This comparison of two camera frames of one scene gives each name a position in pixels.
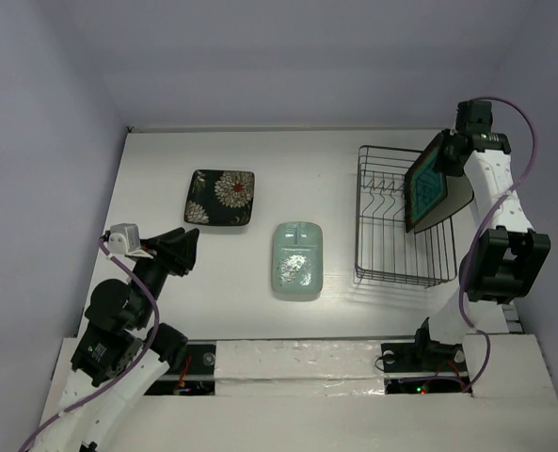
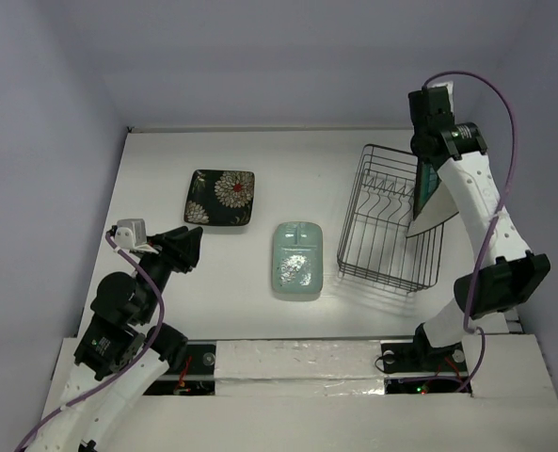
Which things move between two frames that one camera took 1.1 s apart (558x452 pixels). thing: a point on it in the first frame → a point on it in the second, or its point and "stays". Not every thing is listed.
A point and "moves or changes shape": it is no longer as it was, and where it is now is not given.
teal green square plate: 425,185 moves or changes shape
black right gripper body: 449,150 → 426,145
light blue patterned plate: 297,258 stays
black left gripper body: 172,259 stays
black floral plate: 219,197 stays
